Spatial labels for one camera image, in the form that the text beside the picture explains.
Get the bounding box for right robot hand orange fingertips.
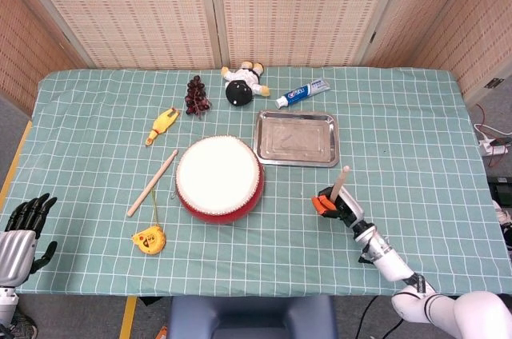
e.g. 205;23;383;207
311;189;366;229

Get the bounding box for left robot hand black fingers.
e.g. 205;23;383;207
0;193;58;288

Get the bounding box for wooden drumstick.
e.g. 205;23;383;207
330;166;352;201
126;149;179;218

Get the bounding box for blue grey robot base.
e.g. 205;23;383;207
166;295;337;339

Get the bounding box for rectangular metal tray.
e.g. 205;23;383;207
253;110;341;168

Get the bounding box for green checked tablecloth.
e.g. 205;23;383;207
0;66;512;298

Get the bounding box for grey sneaker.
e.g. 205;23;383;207
0;313;39;339

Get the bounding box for blue white toothpaste tube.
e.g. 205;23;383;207
274;79;332;110

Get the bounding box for yellow tape measure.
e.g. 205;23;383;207
131;189;167;255

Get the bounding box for red drum white head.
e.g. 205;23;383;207
174;134;266;225

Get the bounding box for white power strip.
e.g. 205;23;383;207
478;130;506;156

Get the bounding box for plush doll black hair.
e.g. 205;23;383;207
221;61;271;108

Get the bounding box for dark red grape bunch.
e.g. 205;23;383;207
184;74;213;119

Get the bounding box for yellow rubber chicken toy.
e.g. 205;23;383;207
144;107;181;147

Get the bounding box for bamboo folding screen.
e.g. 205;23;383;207
0;0;512;116

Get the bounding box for black floor cable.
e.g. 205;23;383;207
358;296;379;339

